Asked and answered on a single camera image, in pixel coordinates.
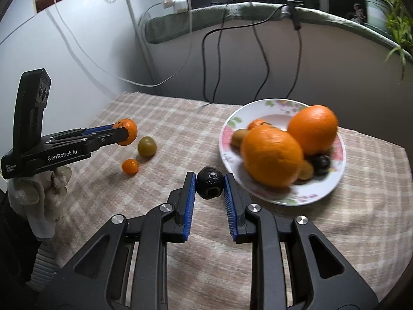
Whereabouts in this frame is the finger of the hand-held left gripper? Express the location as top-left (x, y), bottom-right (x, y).
top-left (48, 127), bottom-right (130, 153)
top-left (48, 123), bottom-right (116, 141)

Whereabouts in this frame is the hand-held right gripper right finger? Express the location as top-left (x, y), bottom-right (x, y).
top-left (223, 173), bottom-right (379, 310)

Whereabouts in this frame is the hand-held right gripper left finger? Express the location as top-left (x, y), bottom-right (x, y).
top-left (37, 172), bottom-right (197, 310)

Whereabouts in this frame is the small mandarin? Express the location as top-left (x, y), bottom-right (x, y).
top-left (113, 118), bottom-right (138, 146)

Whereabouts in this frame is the dark wrinkled passion fruit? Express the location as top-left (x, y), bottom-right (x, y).
top-left (306, 154), bottom-right (331, 176)
top-left (196, 166), bottom-right (225, 200)

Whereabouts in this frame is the white floral plate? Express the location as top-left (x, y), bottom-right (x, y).
top-left (219, 99), bottom-right (346, 205)

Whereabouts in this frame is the large navel orange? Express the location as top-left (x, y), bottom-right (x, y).
top-left (240, 125), bottom-right (304, 188)

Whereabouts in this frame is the brown kiwi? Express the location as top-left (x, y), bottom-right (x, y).
top-left (298, 160), bottom-right (315, 180)
top-left (231, 129), bottom-right (249, 149)

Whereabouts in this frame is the bumpy mandarin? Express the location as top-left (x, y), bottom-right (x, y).
top-left (248, 119), bottom-right (275, 131)

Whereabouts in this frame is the person's left forearm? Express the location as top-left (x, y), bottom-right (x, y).
top-left (0, 194), bottom-right (63, 289)

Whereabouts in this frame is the person's left hand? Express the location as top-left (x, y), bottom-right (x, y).
top-left (7, 165), bottom-right (73, 239)

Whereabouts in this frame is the tiny orange kumquat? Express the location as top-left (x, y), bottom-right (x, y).
top-left (122, 158), bottom-right (140, 176)

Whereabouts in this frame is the green round fruit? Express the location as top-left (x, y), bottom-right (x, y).
top-left (138, 136), bottom-right (158, 158)

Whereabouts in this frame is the smooth round orange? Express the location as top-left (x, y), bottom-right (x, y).
top-left (287, 105), bottom-right (339, 156)

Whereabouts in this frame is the checked beige tablecloth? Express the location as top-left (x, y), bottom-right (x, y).
top-left (42, 91), bottom-right (413, 310)

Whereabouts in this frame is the black clamp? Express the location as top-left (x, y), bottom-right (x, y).
top-left (287, 0), bottom-right (304, 31)

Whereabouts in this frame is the small pink flower plant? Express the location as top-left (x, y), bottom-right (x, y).
top-left (350, 3), bottom-right (365, 23)

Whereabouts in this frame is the potted spider plant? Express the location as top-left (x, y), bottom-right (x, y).
top-left (340, 0), bottom-right (413, 83)

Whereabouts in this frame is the white cable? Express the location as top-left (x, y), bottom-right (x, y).
top-left (52, 0), bottom-right (194, 88)

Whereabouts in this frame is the black cable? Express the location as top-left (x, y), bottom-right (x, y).
top-left (201, 6), bottom-right (286, 102)
top-left (248, 0), bottom-right (270, 99)
top-left (289, 27), bottom-right (304, 96)
top-left (211, 2), bottom-right (231, 103)

